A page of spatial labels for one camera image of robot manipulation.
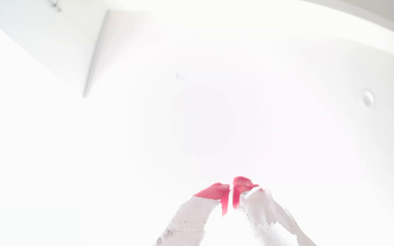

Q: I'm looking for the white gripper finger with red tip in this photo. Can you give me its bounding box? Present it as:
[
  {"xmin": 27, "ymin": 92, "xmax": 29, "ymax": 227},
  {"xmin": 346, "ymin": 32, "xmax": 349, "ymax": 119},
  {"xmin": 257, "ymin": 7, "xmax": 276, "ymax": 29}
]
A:
[
  {"xmin": 232, "ymin": 176, "xmax": 318, "ymax": 246},
  {"xmin": 155, "ymin": 183, "xmax": 231, "ymax": 246}
]

